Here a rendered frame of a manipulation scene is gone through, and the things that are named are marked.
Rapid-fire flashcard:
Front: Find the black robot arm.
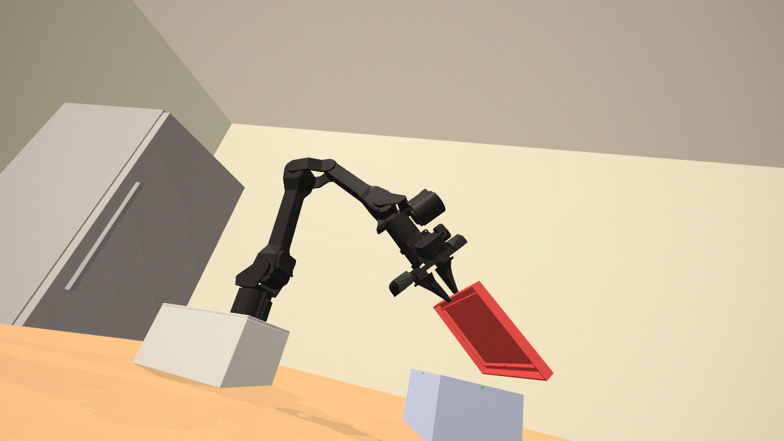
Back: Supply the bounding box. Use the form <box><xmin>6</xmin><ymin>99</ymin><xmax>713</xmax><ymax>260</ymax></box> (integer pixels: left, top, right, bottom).
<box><xmin>230</xmin><ymin>157</ymin><xmax>451</xmax><ymax>322</ymax></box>

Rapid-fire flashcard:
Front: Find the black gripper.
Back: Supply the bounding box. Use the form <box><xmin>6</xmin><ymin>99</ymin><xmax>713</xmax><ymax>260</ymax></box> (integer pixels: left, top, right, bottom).
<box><xmin>389</xmin><ymin>230</ymin><xmax>468</xmax><ymax>302</ymax></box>

